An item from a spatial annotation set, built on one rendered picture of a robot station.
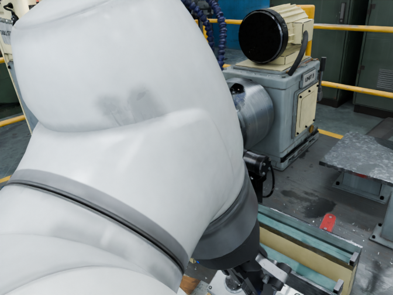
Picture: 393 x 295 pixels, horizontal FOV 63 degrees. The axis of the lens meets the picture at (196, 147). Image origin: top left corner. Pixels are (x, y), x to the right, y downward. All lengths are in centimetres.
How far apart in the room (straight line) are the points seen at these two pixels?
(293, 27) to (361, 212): 66
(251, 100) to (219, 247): 81
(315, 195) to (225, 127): 99
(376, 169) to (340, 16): 284
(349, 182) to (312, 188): 12
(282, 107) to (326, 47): 284
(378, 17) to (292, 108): 259
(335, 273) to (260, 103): 54
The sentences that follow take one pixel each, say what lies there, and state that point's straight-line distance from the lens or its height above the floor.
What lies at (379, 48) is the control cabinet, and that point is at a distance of 374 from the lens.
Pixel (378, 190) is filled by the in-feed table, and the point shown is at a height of 83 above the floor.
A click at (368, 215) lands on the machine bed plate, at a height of 80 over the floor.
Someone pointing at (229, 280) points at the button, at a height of 107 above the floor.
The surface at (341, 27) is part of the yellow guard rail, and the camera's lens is 295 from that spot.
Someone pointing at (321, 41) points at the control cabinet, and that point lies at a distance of 397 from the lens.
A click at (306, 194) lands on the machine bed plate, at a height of 80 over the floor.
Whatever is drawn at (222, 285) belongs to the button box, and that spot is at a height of 106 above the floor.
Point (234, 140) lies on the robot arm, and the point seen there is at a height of 140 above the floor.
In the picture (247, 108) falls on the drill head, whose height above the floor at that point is 111.
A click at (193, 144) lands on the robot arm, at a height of 141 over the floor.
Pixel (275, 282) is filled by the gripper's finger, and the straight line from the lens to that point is 34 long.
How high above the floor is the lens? 148
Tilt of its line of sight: 28 degrees down
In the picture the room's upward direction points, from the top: 5 degrees counter-clockwise
